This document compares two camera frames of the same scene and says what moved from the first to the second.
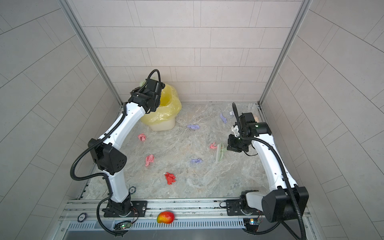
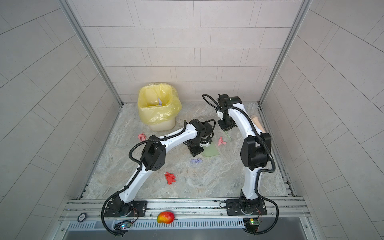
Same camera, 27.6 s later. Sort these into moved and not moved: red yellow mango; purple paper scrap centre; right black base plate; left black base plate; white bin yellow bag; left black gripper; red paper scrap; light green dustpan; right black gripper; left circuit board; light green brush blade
Moved: left black gripper; right black gripper; light green dustpan; light green brush blade
Not moved: left black base plate; red yellow mango; red paper scrap; left circuit board; right black base plate; purple paper scrap centre; white bin yellow bag
